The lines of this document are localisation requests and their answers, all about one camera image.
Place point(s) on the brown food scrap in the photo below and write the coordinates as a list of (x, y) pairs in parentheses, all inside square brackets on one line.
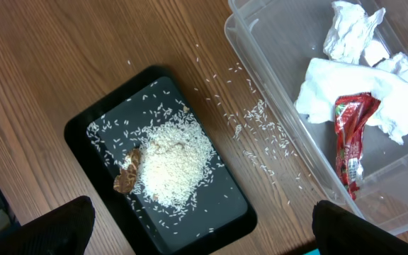
[(125, 181)]

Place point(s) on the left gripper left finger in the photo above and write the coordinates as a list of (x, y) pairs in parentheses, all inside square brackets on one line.
[(64, 230)]

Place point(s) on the scattered rice grains on table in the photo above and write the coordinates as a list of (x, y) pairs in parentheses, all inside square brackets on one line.
[(260, 131)]

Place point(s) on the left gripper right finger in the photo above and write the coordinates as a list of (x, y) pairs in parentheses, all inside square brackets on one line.
[(338, 231)]

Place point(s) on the red sauce packet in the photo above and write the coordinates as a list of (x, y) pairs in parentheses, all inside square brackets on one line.
[(350, 116)]

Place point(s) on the white napkin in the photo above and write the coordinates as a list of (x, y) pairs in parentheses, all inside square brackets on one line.
[(341, 74)]

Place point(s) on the clear plastic waste bin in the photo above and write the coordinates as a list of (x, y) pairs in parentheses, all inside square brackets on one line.
[(275, 41)]

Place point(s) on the black rectangular tray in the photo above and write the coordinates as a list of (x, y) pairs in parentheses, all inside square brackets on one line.
[(241, 217)]

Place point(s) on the pile of white rice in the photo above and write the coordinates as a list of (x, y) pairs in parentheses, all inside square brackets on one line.
[(195, 222)]

